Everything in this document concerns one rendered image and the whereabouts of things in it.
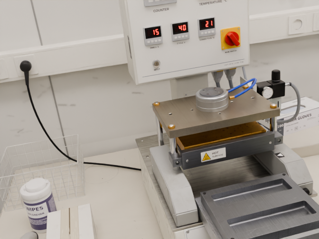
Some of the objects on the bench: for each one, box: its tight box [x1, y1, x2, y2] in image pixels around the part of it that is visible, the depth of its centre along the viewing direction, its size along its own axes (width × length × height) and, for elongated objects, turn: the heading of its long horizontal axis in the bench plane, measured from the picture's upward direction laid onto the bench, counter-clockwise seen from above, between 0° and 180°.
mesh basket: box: [0, 134, 85, 211], centre depth 134 cm, size 22×26×13 cm
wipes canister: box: [20, 178, 57, 233], centre depth 114 cm, size 9×9×15 cm
